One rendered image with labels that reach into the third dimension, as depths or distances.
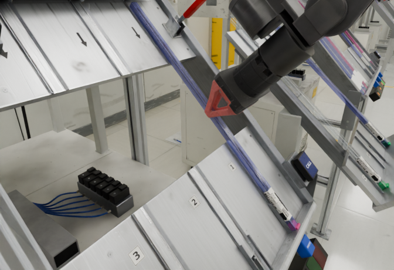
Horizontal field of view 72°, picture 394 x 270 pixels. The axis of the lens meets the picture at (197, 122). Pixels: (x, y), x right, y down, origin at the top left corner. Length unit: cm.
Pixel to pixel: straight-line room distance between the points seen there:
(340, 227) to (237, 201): 128
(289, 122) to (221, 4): 84
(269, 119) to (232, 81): 102
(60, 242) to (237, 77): 45
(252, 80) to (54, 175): 67
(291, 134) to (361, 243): 98
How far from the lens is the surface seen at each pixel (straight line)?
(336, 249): 159
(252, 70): 41
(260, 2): 40
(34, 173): 95
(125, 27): 53
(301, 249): 55
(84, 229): 70
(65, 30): 47
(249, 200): 48
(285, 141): 80
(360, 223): 178
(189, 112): 169
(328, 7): 35
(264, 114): 143
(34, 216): 71
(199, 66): 59
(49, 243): 64
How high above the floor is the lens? 109
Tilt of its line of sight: 24 degrees down
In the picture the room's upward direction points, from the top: straight up
